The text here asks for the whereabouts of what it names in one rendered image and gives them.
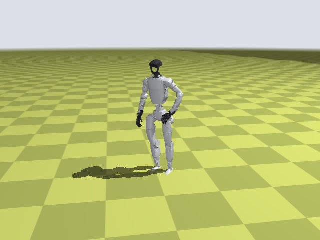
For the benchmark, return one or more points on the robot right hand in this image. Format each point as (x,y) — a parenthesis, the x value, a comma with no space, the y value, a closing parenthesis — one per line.
(138,123)

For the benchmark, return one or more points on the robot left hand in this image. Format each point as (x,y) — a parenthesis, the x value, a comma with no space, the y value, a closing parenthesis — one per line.
(166,117)

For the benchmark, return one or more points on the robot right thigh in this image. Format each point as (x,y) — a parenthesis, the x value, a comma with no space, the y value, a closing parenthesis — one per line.
(151,131)

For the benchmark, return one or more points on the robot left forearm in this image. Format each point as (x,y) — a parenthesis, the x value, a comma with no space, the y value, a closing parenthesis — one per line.
(177,103)

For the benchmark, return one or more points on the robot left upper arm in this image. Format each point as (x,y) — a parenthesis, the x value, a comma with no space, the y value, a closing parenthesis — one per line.
(170,83)

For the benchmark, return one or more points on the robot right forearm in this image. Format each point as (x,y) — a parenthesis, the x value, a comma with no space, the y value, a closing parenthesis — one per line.
(141,105)

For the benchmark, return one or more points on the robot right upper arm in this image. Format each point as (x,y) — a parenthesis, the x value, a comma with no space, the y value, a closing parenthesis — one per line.
(145,89)

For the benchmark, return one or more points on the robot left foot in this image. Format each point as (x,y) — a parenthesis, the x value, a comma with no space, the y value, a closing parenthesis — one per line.
(168,171)

